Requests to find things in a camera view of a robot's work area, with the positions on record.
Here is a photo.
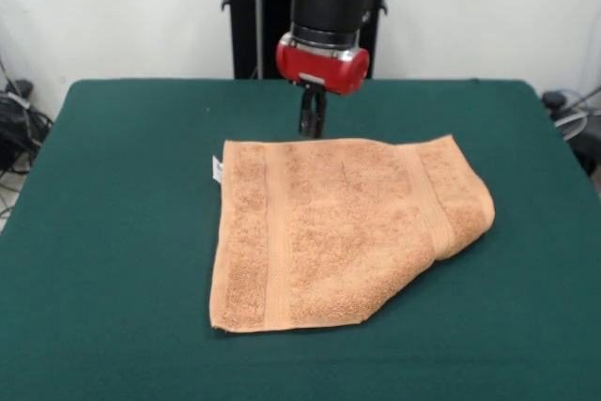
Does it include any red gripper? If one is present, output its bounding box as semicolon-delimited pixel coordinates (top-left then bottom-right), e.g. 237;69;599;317
275;32;371;139

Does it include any tan terry towel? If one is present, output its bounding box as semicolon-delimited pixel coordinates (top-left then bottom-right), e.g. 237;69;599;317
208;133;497;332

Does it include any dark green table cloth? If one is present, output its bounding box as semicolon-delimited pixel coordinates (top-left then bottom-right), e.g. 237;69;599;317
0;78;601;401

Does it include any dark grey stand base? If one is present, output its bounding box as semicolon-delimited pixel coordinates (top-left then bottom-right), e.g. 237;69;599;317
541;88;601;179
0;79;54;175

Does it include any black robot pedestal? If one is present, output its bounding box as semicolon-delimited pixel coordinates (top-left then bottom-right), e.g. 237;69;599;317
218;0;409;81

